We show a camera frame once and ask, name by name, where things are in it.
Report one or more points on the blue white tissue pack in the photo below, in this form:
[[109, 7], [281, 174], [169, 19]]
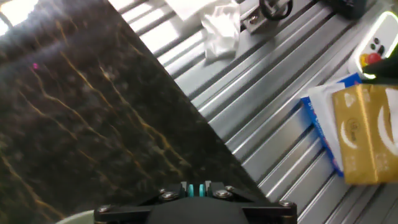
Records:
[[320, 124]]

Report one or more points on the gold tissue box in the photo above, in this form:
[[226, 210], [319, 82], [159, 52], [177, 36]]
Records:
[[363, 133]]

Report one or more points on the dark marble pattern mat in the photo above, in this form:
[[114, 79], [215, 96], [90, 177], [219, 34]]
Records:
[[93, 109]]

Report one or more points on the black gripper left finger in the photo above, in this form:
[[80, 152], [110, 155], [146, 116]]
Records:
[[130, 213]]

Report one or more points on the white button control box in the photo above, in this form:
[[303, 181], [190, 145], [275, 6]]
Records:
[[382, 34]]

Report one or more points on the pale green round plate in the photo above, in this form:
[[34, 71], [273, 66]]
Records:
[[77, 217]]

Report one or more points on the crumpled white tissue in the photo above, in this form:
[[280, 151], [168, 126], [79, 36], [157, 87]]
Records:
[[222, 34]]

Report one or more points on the black silver camera mount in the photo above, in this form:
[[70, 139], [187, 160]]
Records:
[[267, 15]]

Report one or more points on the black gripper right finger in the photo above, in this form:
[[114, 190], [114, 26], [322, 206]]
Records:
[[267, 213]]

